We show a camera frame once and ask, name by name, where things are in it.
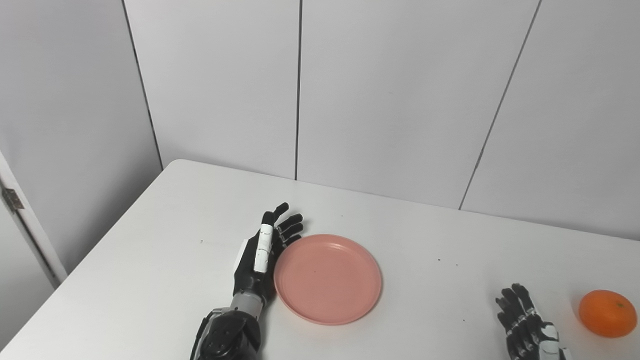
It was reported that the pink round plate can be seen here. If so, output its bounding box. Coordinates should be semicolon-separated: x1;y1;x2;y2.
273;233;383;326

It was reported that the metal door hinge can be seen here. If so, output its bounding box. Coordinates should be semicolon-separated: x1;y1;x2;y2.
1;186;25;211

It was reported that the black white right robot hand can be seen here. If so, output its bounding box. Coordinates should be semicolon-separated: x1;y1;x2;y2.
495;283;573;360

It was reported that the orange fruit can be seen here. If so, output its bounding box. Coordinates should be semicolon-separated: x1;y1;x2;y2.
579;289;638;338

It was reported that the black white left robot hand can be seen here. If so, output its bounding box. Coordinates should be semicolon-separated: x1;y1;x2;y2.
233;202;304;301

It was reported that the white door frame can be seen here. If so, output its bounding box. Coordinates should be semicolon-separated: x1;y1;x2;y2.
0;150;68;290

